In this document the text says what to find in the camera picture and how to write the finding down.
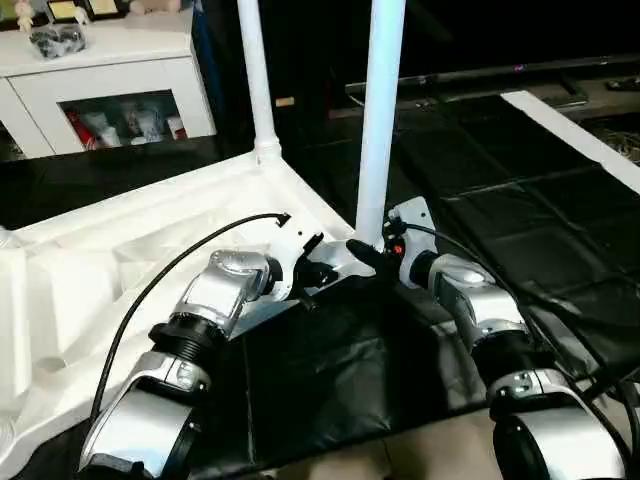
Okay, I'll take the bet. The white glass-door cabinet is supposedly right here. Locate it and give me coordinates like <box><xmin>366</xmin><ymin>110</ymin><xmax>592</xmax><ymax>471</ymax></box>
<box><xmin>0</xmin><ymin>9</ymin><xmax>217</xmax><ymax>160</ymax></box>

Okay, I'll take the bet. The dark framed gold plaque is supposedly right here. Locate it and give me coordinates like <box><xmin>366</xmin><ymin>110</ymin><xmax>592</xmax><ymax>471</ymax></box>
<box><xmin>88</xmin><ymin>0</ymin><xmax>126</xmax><ymax>20</ymax></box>
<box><xmin>47</xmin><ymin>0</ymin><xmax>76</xmax><ymax>22</ymax></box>

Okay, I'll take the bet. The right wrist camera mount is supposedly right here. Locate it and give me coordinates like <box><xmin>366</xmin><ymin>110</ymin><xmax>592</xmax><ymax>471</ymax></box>
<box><xmin>387</xmin><ymin>196</ymin><xmax>439</xmax><ymax>289</ymax></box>

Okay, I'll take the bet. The brown straw bundle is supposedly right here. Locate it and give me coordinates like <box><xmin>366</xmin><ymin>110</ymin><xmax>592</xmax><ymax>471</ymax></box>
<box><xmin>599</xmin><ymin>124</ymin><xmax>640</xmax><ymax>166</ymax></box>

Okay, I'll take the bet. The white plastic table top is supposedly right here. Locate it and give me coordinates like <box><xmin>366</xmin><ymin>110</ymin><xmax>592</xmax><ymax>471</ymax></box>
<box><xmin>0</xmin><ymin>148</ymin><xmax>381</xmax><ymax>476</ymax></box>

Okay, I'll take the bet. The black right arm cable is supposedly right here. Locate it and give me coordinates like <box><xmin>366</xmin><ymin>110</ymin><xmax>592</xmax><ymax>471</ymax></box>
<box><xmin>399</xmin><ymin>222</ymin><xmax>631</xmax><ymax>451</ymax></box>

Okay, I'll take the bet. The red labelled package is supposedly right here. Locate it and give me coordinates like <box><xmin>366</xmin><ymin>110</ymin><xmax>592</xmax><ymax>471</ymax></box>
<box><xmin>64</xmin><ymin>109</ymin><xmax>99</xmax><ymax>151</ymax></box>

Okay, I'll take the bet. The black work mat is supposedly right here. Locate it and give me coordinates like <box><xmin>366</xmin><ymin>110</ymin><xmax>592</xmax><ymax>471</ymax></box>
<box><xmin>0</xmin><ymin>92</ymin><xmax>640</xmax><ymax>480</ymax></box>

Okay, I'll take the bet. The white flat strip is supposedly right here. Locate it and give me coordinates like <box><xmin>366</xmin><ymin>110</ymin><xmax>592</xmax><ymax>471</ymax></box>
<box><xmin>501</xmin><ymin>90</ymin><xmax>640</xmax><ymax>196</ymax></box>

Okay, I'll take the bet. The black metal rail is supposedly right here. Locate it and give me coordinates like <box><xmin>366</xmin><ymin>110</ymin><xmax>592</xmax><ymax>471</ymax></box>
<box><xmin>344</xmin><ymin>53</ymin><xmax>640</xmax><ymax>91</ymax></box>

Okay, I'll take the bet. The white plastic table leg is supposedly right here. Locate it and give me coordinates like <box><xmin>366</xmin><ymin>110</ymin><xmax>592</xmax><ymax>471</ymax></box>
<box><xmin>353</xmin><ymin>0</ymin><xmax>408</xmax><ymax>251</ymax></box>
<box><xmin>234</xmin><ymin>0</ymin><xmax>285</xmax><ymax>169</ymax></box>

